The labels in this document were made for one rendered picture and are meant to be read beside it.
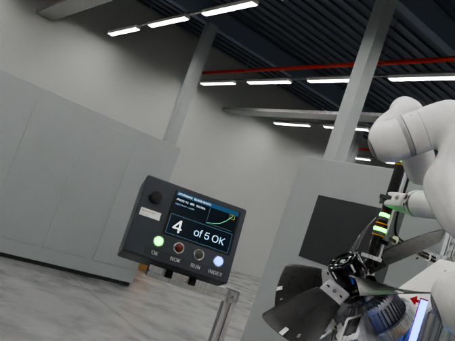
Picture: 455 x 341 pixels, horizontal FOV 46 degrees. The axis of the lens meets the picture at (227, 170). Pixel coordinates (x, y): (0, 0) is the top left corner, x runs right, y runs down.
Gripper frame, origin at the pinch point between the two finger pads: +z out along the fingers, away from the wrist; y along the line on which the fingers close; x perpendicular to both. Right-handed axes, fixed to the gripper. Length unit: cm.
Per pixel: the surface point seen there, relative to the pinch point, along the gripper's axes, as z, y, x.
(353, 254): 9.0, -2.1, -21.2
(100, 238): 560, -71, -101
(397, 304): 0.8, 15.1, -32.3
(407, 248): 2.0, 13.3, -12.9
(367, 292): -22.6, -9.9, -30.8
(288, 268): 38, -12, -35
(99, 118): 538, -125, 45
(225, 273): -44, -58, -36
